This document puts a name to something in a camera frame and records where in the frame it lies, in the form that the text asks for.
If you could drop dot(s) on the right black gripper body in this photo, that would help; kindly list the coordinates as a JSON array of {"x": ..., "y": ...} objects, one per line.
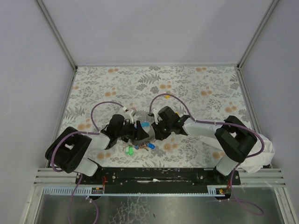
[{"x": 157, "y": 130}]

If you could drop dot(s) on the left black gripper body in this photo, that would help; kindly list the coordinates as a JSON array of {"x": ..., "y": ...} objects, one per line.
[{"x": 137, "y": 130}]

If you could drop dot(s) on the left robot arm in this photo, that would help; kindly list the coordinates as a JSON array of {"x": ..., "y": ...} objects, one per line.
[{"x": 67, "y": 152}]

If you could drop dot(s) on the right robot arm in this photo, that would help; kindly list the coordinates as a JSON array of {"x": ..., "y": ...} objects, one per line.
[{"x": 233, "y": 136}]

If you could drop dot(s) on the blue key tag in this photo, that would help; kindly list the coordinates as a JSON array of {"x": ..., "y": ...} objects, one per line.
[{"x": 150, "y": 145}]

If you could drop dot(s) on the green key tag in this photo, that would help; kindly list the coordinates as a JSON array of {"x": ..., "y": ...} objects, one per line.
[{"x": 129, "y": 150}]

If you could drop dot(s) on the floral table mat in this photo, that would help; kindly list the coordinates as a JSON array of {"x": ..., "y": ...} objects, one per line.
[{"x": 97, "y": 93}]

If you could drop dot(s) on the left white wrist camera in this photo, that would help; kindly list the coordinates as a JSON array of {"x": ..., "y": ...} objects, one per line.
[{"x": 129, "y": 114}]

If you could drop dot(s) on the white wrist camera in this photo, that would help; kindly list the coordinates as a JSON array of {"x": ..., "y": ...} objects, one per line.
[
  {"x": 154, "y": 113},
  {"x": 129, "y": 114}
]

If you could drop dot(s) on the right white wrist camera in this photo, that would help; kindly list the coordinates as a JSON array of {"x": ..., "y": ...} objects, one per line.
[{"x": 154, "y": 113}]

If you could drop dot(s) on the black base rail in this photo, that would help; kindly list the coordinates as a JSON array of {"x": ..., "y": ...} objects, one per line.
[{"x": 131, "y": 181}]

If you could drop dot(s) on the white slotted cable duct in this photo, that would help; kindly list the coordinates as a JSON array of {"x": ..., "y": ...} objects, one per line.
[{"x": 79, "y": 191}]

